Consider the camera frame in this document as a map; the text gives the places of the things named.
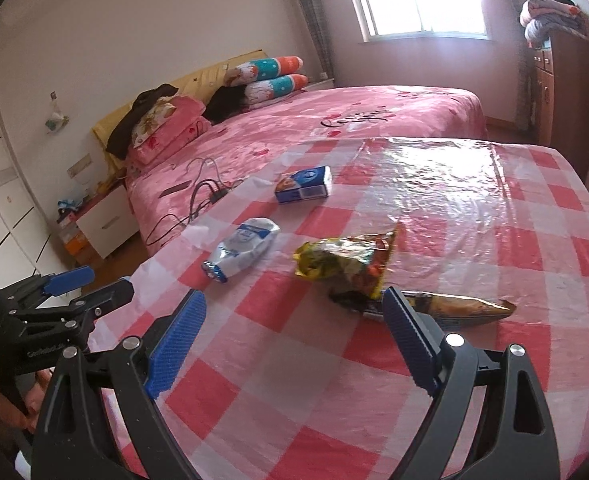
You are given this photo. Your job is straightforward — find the black garment by bolsters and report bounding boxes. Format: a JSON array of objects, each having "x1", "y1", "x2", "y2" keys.
[{"x1": 202, "y1": 84, "x2": 248, "y2": 125}]

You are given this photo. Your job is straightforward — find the pink bed cover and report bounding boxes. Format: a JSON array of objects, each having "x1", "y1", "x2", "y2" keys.
[{"x1": 126, "y1": 86, "x2": 487, "y2": 255}]

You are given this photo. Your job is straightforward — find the white nightstand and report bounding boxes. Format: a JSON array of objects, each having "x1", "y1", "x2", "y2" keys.
[{"x1": 75, "y1": 185, "x2": 139, "y2": 259}]

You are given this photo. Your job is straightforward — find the folded blankets on cabinet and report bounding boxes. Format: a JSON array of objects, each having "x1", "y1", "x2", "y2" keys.
[{"x1": 519, "y1": 0, "x2": 589, "y2": 44}]

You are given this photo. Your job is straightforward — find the right grey curtain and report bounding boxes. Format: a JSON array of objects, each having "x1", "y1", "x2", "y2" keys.
[{"x1": 508, "y1": 0, "x2": 532, "y2": 131}]

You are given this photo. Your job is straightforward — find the person's left hand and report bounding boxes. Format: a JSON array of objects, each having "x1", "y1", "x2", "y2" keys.
[{"x1": 0, "y1": 370, "x2": 52, "y2": 434}]

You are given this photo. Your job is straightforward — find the black cable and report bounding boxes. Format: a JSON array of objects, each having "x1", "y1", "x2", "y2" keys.
[{"x1": 144, "y1": 181, "x2": 244, "y2": 256}]

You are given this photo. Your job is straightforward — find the blue tissue pack Vinda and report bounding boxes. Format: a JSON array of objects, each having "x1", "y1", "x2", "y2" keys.
[{"x1": 274, "y1": 166, "x2": 332, "y2": 204}]

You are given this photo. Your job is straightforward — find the red checkered plastic tablecloth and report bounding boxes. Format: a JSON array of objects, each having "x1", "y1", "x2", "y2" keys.
[{"x1": 92, "y1": 139, "x2": 589, "y2": 479}]

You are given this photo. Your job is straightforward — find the colourful bolster pillow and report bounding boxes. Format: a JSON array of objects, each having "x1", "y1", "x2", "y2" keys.
[
  {"x1": 244, "y1": 74, "x2": 308, "y2": 106},
  {"x1": 224, "y1": 55, "x2": 304, "y2": 87}
]

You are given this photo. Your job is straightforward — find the brown wooden cabinet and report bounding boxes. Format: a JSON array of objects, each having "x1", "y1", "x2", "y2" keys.
[{"x1": 533, "y1": 29, "x2": 589, "y2": 179}]

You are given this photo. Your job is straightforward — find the pink pillow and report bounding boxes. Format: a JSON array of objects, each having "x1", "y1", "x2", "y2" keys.
[{"x1": 125, "y1": 94, "x2": 211, "y2": 171}]

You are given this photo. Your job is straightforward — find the lower colourful bolster pillow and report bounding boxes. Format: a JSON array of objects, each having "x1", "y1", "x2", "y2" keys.
[{"x1": 244, "y1": 74, "x2": 308, "y2": 106}]

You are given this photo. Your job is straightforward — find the black phone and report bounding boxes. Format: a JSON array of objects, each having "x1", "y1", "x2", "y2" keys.
[{"x1": 159, "y1": 180, "x2": 192, "y2": 198}]

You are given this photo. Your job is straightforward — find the left grey curtain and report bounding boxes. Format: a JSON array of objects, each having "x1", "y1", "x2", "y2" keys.
[{"x1": 297, "y1": 0, "x2": 334, "y2": 78}]

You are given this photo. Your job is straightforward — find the floral pillow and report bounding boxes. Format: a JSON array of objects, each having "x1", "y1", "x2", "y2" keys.
[{"x1": 132, "y1": 96, "x2": 176, "y2": 148}]

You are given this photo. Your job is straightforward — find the brown gold snack wrapper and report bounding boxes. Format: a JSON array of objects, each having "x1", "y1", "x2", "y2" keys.
[{"x1": 328, "y1": 289, "x2": 517, "y2": 330}]

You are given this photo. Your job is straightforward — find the yellow wooden headboard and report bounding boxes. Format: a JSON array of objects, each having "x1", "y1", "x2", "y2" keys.
[{"x1": 92, "y1": 49, "x2": 267, "y2": 174}]

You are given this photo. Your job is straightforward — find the grey curtain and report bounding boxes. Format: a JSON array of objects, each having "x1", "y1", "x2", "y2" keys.
[
  {"x1": 297, "y1": 0, "x2": 334, "y2": 78},
  {"x1": 508, "y1": 0, "x2": 532, "y2": 131}
]

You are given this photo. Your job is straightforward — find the black power adapter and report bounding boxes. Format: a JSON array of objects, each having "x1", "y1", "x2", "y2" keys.
[{"x1": 210, "y1": 188, "x2": 229, "y2": 204}]

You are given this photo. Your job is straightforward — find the black garment on headboard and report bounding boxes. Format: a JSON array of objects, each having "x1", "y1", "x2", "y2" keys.
[{"x1": 106, "y1": 84, "x2": 178, "y2": 162}]

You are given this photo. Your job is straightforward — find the silver blue pouch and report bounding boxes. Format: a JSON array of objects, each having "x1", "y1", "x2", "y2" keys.
[{"x1": 201, "y1": 218, "x2": 280, "y2": 283}]

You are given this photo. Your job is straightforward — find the upper colourful bolster pillow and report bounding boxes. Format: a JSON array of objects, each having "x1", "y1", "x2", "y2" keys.
[{"x1": 224, "y1": 55, "x2": 304, "y2": 87}]

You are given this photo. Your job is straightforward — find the yellow green snack bag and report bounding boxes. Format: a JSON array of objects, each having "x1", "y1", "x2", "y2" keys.
[{"x1": 293, "y1": 226, "x2": 399, "y2": 299}]

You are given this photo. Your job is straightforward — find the white cable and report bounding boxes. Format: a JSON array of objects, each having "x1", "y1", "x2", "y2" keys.
[{"x1": 184, "y1": 156, "x2": 226, "y2": 191}]

